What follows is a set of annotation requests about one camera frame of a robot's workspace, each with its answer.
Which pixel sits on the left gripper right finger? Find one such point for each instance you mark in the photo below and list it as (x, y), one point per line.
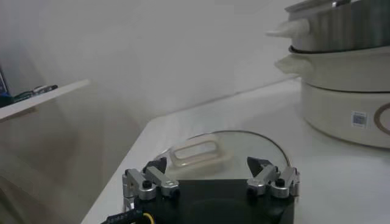
(268, 176)

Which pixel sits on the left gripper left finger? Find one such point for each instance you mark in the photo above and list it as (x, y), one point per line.
(158, 178)

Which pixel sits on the white steamer pot with tiers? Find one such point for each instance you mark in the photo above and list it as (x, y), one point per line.
(335, 106)

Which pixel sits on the white side table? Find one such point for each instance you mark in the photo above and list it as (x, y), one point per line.
(45, 99)

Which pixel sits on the silver metal tool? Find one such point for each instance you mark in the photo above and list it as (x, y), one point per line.
(45, 88)

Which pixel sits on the green tool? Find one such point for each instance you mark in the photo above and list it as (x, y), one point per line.
(22, 96)

